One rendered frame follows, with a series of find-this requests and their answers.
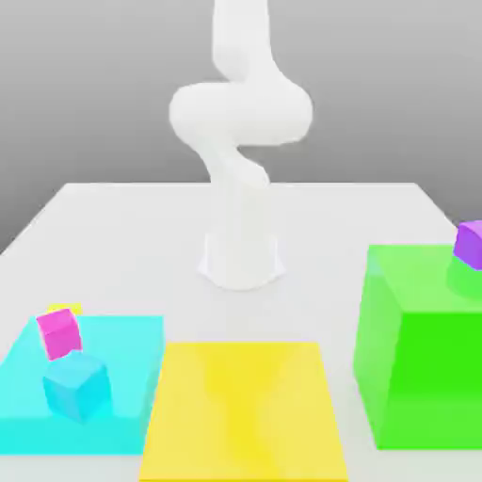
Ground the small yellow cube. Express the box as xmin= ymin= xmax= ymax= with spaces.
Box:
xmin=47 ymin=301 xmax=84 ymax=318

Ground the small magenta cube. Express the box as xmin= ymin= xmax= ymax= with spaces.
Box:
xmin=36 ymin=308 xmax=84 ymax=362

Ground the small cyan cube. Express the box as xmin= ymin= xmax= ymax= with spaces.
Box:
xmin=41 ymin=351 xmax=114 ymax=425

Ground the small green cube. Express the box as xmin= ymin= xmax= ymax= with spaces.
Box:
xmin=446 ymin=255 xmax=482 ymax=300

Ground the small purple cube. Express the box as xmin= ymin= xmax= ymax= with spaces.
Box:
xmin=452 ymin=219 xmax=482 ymax=272

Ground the large cyan box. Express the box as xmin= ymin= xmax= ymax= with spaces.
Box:
xmin=0 ymin=314 xmax=166 ymax=457

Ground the large yellow box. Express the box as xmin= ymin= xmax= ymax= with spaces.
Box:
xmin=137 ymin=341 xmax=350 ymax=482

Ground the large green box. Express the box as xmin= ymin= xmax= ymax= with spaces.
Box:
xmin=352 ymin=244 xmax=482 ymax=451

